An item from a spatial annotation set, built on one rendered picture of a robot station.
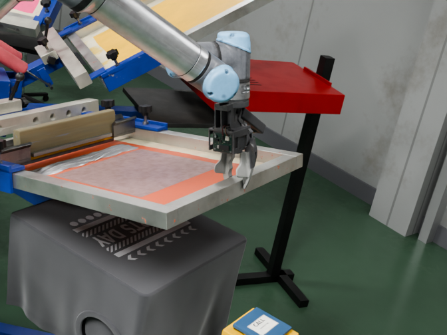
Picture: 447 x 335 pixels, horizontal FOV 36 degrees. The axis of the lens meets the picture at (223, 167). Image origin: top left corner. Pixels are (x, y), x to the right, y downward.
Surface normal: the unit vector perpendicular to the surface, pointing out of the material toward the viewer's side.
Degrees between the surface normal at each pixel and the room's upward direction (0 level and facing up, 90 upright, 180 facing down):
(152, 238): 0
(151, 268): 0
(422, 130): 90
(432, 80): 90
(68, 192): 90
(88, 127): 78
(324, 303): 0
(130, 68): 90
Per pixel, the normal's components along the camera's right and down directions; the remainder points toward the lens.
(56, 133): 0.81, 0.17
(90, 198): -0.57, 0.22
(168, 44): 0.44, 0.36
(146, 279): 0.19, -0.90
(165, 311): 0.79, 0.40
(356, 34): -0.76, 0.12
